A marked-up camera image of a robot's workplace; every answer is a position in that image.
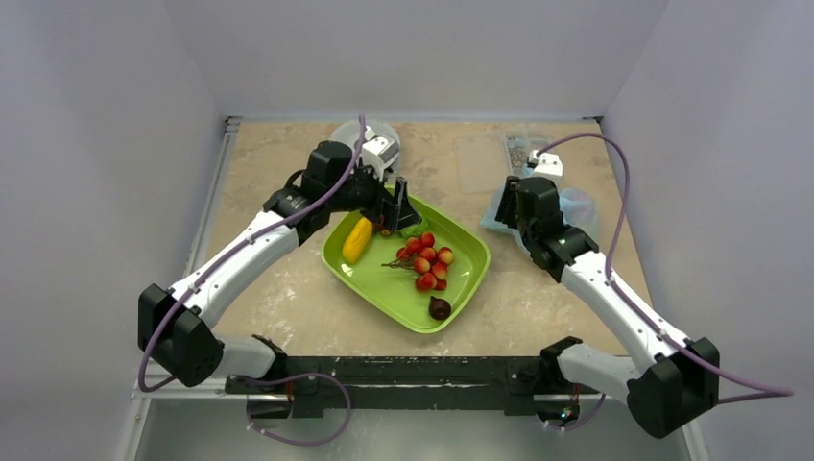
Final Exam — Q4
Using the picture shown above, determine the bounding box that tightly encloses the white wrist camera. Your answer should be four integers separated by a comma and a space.
528, 150, 564, 184
361, 135, 400, 182

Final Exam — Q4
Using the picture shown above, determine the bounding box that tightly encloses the clear screw organizer box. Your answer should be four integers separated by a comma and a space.
453, 129, 554, 194

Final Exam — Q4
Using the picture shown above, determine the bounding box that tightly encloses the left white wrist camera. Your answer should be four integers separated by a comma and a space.
361, 135, 400, 182

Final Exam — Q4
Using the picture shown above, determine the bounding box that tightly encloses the green fake cabbage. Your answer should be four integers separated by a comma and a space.
399, 219, 430, 239

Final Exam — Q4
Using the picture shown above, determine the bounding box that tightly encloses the white filament spool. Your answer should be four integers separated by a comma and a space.
329, 120, 401, 180

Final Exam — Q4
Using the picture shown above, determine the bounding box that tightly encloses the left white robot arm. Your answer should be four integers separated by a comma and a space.
137, 135, 421, 393

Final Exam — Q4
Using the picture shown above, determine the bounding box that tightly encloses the green plastic tray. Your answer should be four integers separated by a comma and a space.
323, 194, 491, 334

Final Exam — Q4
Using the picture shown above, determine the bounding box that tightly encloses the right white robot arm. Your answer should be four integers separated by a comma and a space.
495, 176, 720, 439

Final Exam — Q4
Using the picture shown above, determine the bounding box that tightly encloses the yellow fake corn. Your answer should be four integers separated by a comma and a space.
342, 217, 373, 264

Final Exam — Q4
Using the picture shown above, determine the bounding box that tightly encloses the dark brown fake fig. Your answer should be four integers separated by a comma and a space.
428, 296, 452, 321

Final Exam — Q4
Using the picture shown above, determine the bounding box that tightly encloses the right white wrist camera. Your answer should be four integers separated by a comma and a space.
528, 150, 564, 184

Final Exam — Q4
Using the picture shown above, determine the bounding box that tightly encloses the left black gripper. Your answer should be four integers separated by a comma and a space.
327, 158, 420, 232

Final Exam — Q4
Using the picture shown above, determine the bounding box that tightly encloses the red fake cherry bunch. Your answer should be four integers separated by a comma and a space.
381, 231, 456, 293

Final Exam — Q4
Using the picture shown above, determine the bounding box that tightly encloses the light blue plastic bag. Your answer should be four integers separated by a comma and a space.
480, 187, 600, 253

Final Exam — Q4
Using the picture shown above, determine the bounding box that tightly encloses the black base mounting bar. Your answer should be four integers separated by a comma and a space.
225, 356, 598, 425

